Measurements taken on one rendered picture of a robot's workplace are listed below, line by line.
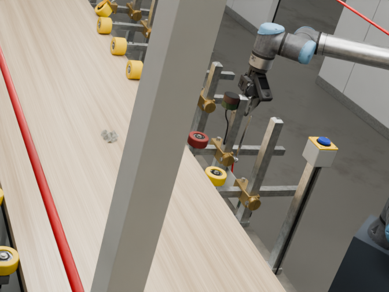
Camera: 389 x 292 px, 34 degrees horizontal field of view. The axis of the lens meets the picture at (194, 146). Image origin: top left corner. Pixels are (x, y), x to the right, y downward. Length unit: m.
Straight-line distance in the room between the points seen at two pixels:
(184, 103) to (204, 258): 1.26
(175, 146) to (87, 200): 1.33
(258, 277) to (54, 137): 0.87
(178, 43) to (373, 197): 3.98
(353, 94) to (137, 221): 5.14
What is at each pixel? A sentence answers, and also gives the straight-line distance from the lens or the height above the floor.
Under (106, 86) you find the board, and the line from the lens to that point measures 2.74.
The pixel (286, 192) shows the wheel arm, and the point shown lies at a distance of 2.51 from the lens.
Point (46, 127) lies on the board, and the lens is 2.35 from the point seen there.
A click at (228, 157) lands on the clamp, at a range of 2.52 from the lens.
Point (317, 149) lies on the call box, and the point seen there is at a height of 1.21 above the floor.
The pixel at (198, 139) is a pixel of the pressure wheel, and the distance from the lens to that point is 2.49.
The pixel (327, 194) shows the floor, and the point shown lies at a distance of 4.36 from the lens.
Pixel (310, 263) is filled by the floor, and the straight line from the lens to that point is 3.66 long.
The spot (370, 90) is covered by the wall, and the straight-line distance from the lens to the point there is 5.68.
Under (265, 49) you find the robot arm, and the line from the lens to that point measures 2.45.
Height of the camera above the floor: 2.05
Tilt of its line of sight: 28 degrees down
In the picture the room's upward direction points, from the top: 16 degrees clockwise
